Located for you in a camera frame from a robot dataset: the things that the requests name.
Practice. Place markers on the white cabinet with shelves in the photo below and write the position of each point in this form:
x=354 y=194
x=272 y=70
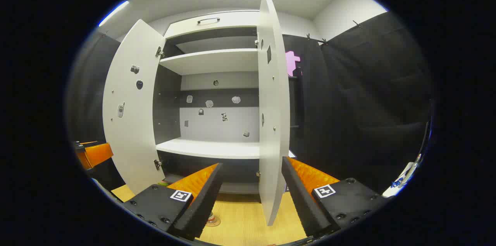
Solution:
x=213 y=62

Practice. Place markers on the white cluttered stand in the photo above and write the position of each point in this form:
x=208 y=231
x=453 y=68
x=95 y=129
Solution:
x=399 y=184

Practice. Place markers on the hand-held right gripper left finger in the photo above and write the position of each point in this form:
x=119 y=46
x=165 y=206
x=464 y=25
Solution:
x=205 y=203

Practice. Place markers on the white door with cat sticker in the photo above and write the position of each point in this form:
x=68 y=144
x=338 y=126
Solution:
x=273 y=102

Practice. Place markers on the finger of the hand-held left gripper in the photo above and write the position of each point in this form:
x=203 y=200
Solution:
x=99 y=153

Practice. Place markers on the black backdrop cloth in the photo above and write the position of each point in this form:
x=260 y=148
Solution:
x=368 y=83

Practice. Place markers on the ceiling light strip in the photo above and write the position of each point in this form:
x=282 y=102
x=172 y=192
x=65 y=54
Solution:
x=113 y=12

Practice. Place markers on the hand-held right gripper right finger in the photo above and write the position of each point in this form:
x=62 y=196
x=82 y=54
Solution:
x=302 y=199

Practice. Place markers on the green can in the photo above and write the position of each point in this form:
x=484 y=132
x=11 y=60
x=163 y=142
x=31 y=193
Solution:
x=162 y=183

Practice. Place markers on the white door with phone sticker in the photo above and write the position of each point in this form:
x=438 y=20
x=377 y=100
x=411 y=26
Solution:
x=131 y=122

